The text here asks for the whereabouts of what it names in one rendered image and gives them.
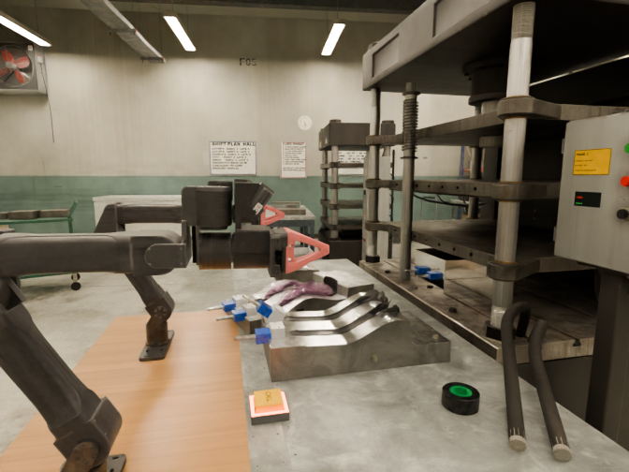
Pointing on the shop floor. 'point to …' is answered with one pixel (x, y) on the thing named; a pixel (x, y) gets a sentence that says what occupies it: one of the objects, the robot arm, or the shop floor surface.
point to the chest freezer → (139, 203)
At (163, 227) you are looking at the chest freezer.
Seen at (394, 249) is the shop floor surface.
